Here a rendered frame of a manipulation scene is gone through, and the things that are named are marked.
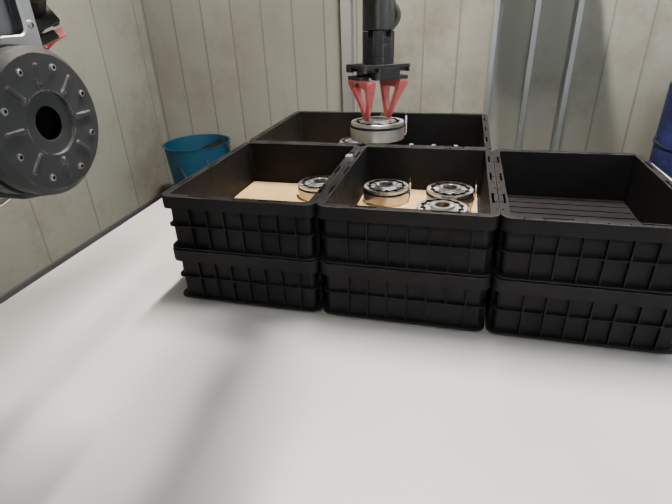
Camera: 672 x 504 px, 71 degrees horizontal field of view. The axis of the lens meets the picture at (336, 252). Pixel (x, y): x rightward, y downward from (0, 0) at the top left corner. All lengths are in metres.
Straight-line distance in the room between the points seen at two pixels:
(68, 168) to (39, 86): 0.08
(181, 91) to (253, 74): 0.55
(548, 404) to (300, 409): 0.36
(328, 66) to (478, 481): 2.80
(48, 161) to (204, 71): 2.98
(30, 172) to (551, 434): 0.69
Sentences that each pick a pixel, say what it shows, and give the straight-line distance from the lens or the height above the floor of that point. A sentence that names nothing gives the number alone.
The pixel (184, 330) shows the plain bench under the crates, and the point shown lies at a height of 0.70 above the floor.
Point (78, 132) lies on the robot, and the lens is 0.58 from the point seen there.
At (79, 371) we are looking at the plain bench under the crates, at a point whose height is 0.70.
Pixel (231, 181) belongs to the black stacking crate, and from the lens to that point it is 1.15.
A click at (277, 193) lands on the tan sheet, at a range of 1.16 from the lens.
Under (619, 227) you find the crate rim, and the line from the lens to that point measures 0.80.
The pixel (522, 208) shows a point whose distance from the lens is 1.09.
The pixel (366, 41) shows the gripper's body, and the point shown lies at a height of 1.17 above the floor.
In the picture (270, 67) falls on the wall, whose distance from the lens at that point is 3.30.
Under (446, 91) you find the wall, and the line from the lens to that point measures 3.12.
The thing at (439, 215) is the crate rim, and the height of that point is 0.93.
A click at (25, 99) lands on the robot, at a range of 0.53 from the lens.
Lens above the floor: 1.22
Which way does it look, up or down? 27 degrees down
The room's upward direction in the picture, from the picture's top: 2 degrees counter-clockwise
